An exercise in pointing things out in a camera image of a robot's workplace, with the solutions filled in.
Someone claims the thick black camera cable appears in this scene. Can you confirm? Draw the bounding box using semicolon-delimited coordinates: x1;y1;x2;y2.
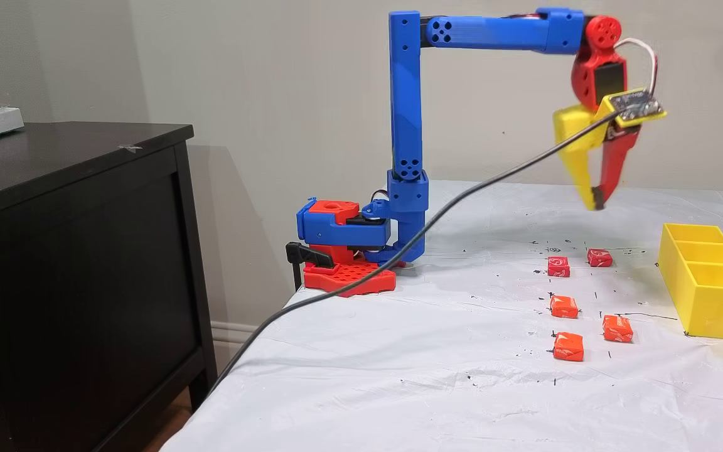
201;112;619;406

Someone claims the thin three-wire servo cable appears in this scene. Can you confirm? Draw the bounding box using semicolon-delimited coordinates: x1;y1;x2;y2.
614;38;658;95

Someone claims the yellow three-compartment box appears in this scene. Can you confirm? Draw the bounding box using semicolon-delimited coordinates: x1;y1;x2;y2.
658;223;723;342

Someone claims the white table cover sheet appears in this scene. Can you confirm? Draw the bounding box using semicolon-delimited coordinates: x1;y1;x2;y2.
159;179;723;452

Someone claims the red perforated base plate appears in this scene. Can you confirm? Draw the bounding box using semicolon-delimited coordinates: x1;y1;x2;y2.
302;261;398;298

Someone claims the black table clamp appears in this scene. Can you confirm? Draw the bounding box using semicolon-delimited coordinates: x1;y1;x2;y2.
285;242;336;293

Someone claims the camera board on yellow mount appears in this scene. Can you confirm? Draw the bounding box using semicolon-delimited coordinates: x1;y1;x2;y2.
600;88;668;129

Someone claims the orange candy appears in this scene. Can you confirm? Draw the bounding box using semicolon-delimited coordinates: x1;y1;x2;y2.
602;315;635;343
550;295;579;319
553;332;585;362

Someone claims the dark wooden cabinet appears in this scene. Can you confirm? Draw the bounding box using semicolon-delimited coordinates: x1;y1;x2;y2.
0;121;218;452

